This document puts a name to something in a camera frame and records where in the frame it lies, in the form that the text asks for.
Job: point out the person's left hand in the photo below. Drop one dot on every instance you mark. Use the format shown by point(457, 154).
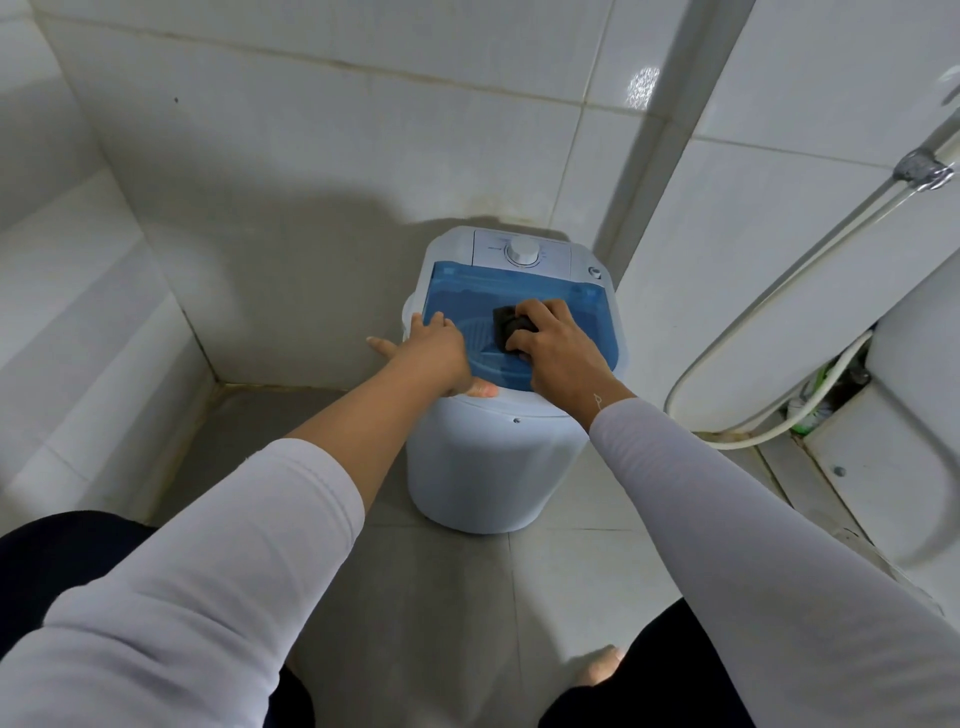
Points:
point(439, 356)

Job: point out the person's right hand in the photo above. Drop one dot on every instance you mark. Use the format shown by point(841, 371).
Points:
point(566, 360)

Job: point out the person's right thumb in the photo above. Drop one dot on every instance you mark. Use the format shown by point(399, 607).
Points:
point(517, 343)

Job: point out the person's left thumb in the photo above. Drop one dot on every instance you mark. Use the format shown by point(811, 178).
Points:
point(480, 389)

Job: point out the person's left little finger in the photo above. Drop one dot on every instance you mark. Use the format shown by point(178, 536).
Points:
point(381, 346)

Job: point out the black sponge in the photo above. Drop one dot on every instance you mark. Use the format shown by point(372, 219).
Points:
point(508, 319)

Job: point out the white mini washing machine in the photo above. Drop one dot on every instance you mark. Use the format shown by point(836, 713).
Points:
point(487, 465)

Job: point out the person's left forearm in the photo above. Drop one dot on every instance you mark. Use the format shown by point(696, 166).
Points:
point(247, 540)

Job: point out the person's right forearm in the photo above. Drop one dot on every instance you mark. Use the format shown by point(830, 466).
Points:
point(735, 540)

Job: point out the blue translucent washer lid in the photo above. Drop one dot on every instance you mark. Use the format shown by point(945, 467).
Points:
point(457, 289)

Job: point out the white round timer knob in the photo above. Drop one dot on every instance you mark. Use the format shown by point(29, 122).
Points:
point(523, 252)

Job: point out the green bottle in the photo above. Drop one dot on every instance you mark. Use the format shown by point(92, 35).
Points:
point(814, 397)

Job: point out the person's right foot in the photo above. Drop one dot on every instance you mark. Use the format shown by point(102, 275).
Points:
point(600, 666)

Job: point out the person's right leg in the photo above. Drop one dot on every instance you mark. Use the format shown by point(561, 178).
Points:
point(660, 675)

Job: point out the white toilet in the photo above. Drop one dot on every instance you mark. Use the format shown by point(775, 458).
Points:
point(907, 442)

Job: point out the chrome wall valve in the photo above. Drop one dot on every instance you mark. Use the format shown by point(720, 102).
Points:
point(921, 169)

